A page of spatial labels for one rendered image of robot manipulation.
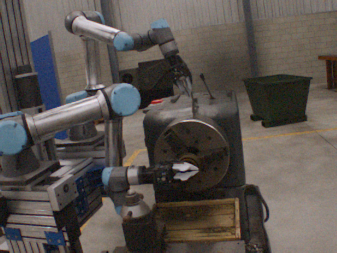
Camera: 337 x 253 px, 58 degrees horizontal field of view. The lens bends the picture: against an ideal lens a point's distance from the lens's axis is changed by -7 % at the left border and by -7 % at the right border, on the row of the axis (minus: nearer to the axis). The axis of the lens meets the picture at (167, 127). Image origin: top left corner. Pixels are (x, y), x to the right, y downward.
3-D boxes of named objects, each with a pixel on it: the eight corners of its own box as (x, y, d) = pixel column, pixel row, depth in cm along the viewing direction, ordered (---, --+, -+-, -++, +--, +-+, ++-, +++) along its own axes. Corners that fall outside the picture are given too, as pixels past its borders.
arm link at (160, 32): (154, 24, 144) (169, 16, 139) (163, 46, 146) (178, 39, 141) (144, 25, 138) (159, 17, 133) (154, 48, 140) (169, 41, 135)
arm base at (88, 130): (64, 141, 162) (60, 123, 159) (79, 134, 176) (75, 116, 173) (88, 140, 157) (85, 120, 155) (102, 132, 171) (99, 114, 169)
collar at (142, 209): (125, 206, 87) (123, 196, 86) (153, 205, 85) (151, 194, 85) (115, 220, 79) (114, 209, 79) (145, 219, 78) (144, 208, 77)
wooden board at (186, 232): (154, 211, 138) (153, 202, 137) (239, 206, 130) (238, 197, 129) (136, 250, 109) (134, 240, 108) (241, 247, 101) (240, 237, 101)
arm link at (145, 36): (124, 38, 142) (141, 28, 136) (139, 37, 151) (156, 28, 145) (130, 54, 143) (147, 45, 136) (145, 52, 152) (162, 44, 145)
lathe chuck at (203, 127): (157, 181, 148) (159, 113, 141) (226, 187, 143) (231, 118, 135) (153, 188, 140) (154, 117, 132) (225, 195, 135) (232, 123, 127)
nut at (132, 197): (127, 199, 84) (125, 187, 83) (142, 198, 83) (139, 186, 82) (123, 205, 80) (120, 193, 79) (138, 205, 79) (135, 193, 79)
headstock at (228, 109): (169, 155, 215) (160, 97, 207) (242, 148, 205) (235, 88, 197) (148, 193, 158) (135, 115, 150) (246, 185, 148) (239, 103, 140)
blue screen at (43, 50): (-1, 140, 879) (-19, 59, 829) (24, 133, 931) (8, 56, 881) (55, 160, 578) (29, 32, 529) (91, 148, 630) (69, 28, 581)
